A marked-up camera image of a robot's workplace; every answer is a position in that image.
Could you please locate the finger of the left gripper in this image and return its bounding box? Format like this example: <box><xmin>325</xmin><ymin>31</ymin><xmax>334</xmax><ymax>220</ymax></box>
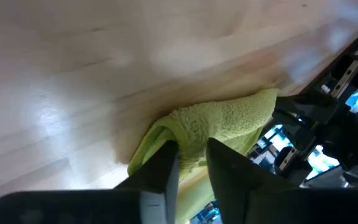
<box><xmin>275</xmin><ymin>93</ymin><xmax>338</xmax><ymax>114</ymax></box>
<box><xmin>272</xmin><ymin>110</ymin><xmax>323</xmax><ymax>134</ymax></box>

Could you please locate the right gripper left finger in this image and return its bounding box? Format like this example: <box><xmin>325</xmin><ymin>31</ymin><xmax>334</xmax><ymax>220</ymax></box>
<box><xmin>0</xmin><ymin>139</ymin><xmax>180</xmax><ymax>224</ymax></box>

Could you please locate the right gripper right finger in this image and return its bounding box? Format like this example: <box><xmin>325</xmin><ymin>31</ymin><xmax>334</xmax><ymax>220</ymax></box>
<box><xmin>206</xmin><ymin>138</ymin><xmax>358</xmax><ymax>224</ymax></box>

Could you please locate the lime green microfiber towel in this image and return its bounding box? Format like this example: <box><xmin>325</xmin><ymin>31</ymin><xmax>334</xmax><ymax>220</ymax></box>
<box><xmin>127</xmin><ymin>88</ymin><xmax>280</xmax><ymax>224</ymax></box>

